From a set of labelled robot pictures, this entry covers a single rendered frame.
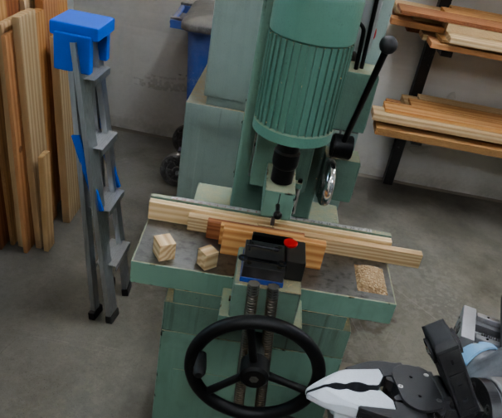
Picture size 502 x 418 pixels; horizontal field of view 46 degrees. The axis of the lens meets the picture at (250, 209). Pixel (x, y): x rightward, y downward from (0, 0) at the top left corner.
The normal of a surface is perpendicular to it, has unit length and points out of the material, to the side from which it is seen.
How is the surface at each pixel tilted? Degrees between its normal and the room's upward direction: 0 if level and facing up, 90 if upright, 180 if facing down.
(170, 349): 90
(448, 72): 90
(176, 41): 90
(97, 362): 0
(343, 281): 0
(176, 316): 90
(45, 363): 0
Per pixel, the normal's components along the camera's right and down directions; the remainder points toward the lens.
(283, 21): -0.78, 0.22
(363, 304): -0.07, 0.52
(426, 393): 0.14, -0.89
